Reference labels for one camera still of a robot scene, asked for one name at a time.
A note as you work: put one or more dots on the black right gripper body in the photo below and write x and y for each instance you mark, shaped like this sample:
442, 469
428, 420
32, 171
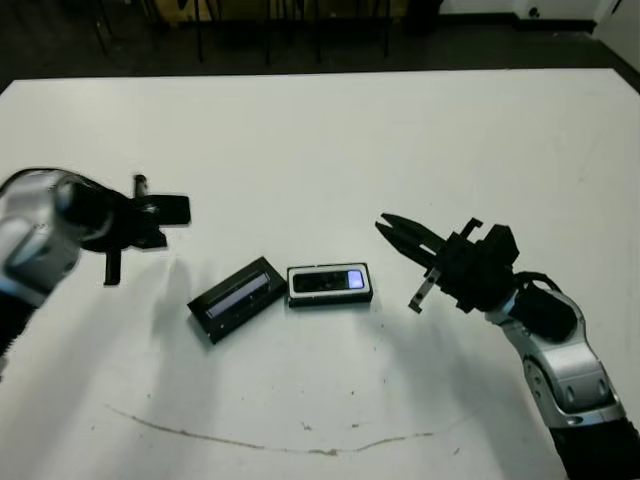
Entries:
470, 275

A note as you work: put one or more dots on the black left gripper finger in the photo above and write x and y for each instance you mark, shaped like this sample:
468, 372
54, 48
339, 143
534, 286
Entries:
150, 242
152, 232

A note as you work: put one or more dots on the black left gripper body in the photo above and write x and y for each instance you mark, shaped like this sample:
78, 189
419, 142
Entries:
105, 220

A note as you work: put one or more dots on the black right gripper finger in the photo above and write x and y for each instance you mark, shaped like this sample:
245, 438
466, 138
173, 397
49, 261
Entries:
415, 232
407, 246

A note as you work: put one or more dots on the black box lid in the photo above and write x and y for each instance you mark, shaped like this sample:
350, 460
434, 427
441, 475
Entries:
225, 320

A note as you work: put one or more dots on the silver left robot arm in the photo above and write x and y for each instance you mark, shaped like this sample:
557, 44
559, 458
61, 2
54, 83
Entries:
30, 245

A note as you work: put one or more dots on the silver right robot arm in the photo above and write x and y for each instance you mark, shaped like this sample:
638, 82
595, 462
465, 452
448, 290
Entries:
570, 370

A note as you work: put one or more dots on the black box base white insert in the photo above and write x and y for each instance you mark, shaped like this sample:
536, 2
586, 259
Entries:
330, 301

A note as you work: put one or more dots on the black metal chair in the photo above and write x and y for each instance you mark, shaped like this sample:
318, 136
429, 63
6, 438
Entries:
386, 30
102, 39
199, 30

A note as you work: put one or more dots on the yellow wooden cabinet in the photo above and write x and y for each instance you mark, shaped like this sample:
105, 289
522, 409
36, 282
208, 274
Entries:
167, 15

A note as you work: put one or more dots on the black trash bin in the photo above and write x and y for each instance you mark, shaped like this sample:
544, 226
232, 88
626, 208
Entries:
424, 15

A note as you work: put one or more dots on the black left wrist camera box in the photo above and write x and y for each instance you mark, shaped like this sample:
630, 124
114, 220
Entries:
172, 210

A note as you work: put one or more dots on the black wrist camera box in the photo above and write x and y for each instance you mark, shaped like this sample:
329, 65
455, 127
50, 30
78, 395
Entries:
500, 245
172, 210

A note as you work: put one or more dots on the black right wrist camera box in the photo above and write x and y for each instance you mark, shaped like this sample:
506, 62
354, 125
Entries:
500, 245

